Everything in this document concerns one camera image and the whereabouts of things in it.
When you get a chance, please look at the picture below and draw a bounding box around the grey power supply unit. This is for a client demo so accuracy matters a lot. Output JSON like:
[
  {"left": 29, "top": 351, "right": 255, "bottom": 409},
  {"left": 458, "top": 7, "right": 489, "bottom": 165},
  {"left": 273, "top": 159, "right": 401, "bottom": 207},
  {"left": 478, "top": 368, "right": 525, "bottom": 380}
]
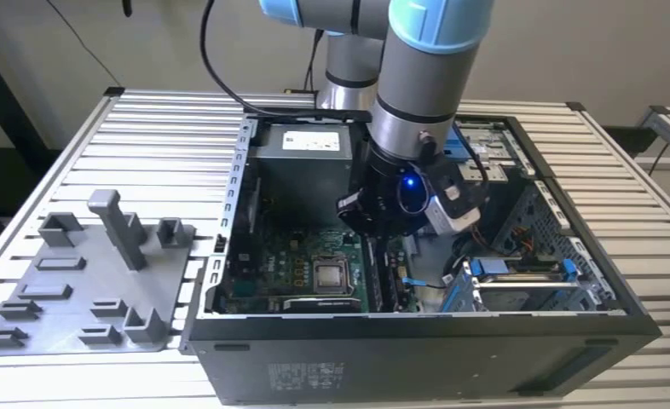
[{"left": 247, "top": 124, "right": 369, "bottom": 229}]

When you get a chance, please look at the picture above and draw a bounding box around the blue plastic drive carrier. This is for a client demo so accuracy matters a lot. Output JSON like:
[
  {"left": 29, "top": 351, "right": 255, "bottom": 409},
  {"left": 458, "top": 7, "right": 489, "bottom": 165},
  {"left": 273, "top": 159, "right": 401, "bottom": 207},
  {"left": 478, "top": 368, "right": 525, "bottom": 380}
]
[{"left": 445, "top": 126, "right": 474, "bottom": 161}]

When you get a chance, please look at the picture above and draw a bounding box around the silver CPU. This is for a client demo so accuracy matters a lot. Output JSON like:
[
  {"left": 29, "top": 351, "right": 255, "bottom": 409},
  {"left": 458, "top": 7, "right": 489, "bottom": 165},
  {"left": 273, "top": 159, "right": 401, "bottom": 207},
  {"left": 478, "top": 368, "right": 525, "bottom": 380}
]
[{"left": 314, "top": 266, "right": 347, "bottom": 293}]

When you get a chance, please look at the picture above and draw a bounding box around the CPU socket metal cover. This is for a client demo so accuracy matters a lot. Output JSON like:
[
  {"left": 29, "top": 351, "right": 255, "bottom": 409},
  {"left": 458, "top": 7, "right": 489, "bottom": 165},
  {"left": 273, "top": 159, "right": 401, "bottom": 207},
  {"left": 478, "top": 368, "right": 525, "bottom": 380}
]
[{"left": 309, "top": 255, "right": 353, "bottom": 296}]

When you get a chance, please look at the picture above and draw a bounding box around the green motherboard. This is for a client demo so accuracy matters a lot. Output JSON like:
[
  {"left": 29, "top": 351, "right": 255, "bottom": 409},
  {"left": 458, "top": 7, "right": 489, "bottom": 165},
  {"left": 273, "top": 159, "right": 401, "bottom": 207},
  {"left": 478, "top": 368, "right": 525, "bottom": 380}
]
[{"left": 218, "top": 228, "right": 424, "bottom": 314}]

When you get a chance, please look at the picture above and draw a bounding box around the grey metal drive cage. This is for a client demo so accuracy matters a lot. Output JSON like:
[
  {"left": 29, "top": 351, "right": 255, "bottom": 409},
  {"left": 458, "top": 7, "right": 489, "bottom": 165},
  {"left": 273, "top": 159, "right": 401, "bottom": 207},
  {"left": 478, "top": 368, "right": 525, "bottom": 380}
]
[{"left": 452, "top": 118, "right": 534, "bottom": 188}]

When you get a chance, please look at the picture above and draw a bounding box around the black graphics card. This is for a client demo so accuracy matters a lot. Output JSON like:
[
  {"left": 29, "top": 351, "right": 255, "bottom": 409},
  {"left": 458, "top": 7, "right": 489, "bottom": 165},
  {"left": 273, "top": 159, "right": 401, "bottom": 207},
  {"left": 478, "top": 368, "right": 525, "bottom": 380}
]
[{"left": 279, "top": 297, "right": 364, "bottom": 314}]

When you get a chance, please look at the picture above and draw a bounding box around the blue disk carrier with disk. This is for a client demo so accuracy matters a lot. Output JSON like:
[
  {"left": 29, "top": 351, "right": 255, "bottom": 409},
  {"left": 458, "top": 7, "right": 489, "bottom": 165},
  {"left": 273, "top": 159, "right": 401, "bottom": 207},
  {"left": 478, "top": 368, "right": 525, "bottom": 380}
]
[{"left": 441, "top": 255, "right": 596, "bottom": 314}]

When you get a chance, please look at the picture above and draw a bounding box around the black open PC case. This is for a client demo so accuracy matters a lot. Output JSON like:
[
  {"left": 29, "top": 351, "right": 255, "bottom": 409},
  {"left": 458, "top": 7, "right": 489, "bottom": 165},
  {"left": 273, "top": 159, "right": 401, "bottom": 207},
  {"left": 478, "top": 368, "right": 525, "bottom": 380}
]
[{"left": 177, "top": 105, "right": 662, "bottom": 406}]

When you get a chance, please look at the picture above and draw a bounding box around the grey plastic parts rack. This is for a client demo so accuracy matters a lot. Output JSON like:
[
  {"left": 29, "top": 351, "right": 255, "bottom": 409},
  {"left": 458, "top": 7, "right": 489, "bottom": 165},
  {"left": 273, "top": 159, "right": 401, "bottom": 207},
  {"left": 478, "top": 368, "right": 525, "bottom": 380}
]
[{"left": 0, "top": 190, "right": 198, "bottom": 358}]

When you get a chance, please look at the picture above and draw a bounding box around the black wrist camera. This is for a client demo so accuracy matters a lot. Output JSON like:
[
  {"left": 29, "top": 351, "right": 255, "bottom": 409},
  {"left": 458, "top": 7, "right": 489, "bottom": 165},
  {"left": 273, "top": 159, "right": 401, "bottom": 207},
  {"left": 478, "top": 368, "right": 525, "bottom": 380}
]
[{"left": 416, "top": 159, "right": 489, "bottom": 218}]

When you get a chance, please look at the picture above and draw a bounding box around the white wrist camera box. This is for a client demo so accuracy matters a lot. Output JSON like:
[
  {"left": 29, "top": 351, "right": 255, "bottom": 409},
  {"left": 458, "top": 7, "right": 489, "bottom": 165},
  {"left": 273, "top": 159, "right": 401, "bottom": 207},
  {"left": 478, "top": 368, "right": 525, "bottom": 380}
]
[{"left": 422, "top": 193, "right": 481, "bottom": 236}]

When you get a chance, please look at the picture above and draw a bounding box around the black wire with blue plug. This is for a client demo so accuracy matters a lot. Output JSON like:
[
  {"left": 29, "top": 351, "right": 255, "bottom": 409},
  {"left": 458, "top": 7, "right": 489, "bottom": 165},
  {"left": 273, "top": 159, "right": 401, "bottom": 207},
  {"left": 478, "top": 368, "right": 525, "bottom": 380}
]
[{"left": 401, "top": 275, "right": 460, "bottom": 290}]

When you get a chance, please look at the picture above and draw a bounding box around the orange wire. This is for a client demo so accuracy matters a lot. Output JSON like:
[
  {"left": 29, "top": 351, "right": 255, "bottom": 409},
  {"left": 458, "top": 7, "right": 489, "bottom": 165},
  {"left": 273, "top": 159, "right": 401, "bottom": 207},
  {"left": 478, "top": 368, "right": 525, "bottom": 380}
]
[{"left": 469, "top": 223, "right": 534, "bottom": 259}]

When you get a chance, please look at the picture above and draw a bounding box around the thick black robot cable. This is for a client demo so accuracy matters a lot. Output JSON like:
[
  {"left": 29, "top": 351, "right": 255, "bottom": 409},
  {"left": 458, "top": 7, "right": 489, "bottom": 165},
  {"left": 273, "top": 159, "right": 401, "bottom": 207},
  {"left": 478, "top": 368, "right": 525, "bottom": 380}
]
[{"left": 197, "top": 0, "right": 373, "bottom": 125}]

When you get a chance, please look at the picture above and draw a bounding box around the thin black wall cable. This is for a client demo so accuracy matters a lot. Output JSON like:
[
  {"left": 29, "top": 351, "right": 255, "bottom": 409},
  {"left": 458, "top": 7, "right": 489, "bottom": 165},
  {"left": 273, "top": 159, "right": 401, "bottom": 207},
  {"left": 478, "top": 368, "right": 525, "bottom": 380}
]
[{"left": 46, "top": 0, "right": 122, "bottom": 89}]

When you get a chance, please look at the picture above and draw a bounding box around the black slanted frame bar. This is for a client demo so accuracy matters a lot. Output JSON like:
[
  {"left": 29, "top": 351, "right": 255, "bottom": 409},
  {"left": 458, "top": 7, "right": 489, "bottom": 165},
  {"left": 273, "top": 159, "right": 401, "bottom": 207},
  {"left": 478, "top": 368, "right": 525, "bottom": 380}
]
[{"left": 0, "top": 27, "right": 49, "bottom": 153}]

